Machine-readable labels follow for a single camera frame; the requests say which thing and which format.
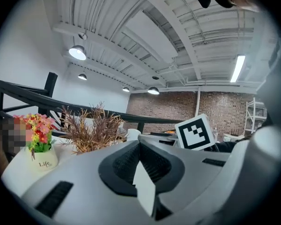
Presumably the brown dried plant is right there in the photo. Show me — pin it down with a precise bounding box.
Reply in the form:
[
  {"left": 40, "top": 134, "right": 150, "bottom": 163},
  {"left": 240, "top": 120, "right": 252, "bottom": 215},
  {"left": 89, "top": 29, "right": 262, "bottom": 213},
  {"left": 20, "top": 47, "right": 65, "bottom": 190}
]
[{"left": 60, "top": 102, "right": 127, "bottom": 155}]

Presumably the black metal railing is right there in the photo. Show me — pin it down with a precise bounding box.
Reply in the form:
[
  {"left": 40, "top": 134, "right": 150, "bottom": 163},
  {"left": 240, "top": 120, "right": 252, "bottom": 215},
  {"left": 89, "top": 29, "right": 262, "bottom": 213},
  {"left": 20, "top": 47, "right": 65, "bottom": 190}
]
[{"left": 0, "top": 72, "right": 185, "bottom": 136}]

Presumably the white metal shelf rack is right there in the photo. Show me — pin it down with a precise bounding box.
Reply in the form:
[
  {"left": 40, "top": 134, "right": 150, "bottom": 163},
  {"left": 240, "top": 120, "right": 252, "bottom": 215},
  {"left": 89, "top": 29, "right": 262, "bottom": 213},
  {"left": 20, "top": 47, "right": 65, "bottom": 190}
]
[{"left": 244, "top": 97, "right": 268, "bottom": 135}]

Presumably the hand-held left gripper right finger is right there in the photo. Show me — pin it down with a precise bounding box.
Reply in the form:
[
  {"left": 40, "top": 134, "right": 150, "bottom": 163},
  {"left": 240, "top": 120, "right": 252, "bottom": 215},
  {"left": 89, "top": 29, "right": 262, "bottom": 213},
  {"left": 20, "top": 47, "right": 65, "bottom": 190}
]
[{"left": 140, "top": 140, "right": 230, "bottom": 221}]

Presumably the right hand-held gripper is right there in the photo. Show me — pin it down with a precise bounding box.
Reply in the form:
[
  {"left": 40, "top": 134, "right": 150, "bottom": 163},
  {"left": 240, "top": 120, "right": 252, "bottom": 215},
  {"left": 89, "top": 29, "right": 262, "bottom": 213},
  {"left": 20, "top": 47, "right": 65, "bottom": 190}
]
[{"left": 158, "top": 113, "right": 217, "bottom": 151}]

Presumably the white wall pipe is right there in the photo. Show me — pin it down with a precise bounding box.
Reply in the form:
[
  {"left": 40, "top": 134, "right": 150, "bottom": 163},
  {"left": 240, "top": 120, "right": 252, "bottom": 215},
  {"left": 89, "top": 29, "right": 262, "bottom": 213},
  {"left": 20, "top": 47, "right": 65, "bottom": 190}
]
[{"left": 195, "top": 87, "right": 201, "bottom": 118}]

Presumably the white pot of colourful flowers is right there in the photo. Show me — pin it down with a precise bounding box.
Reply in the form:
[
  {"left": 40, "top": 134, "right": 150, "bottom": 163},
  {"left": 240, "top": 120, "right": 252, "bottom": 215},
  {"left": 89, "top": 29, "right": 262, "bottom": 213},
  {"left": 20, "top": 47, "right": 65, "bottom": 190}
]
[{"left": 13, "top": 113, "right": 59, "bottom": 173}]

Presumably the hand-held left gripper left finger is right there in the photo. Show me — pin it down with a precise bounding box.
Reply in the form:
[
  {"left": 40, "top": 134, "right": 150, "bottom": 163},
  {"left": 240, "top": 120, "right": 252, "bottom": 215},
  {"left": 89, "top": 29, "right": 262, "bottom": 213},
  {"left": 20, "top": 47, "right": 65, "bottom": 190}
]
[{"left": 21, "top": 139, "right": 153, "bottom": 225}]

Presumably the large grey pendant lamp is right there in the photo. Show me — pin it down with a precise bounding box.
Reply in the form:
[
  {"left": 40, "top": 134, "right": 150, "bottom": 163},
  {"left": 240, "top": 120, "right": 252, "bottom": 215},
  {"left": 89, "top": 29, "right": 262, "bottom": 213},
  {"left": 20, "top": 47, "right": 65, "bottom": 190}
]
[{"left": 68, "top": 45, "right": 87, "bottom": 61}]

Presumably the person's grey clothing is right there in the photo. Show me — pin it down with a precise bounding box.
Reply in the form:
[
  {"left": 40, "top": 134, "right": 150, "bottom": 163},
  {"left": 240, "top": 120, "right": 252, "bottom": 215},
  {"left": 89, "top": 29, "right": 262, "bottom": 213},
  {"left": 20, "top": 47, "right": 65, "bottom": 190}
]
[{"left": 255, "top": 8, "right": 281, "bottom": 132}]

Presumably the fluorescent tube ceiling light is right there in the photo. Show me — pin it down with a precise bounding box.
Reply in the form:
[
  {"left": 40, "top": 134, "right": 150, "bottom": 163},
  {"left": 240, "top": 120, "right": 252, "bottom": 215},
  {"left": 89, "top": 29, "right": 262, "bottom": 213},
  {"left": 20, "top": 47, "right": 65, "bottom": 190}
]
[{"left": 229, "top": 54, "right": 246, "bottom": 83}]

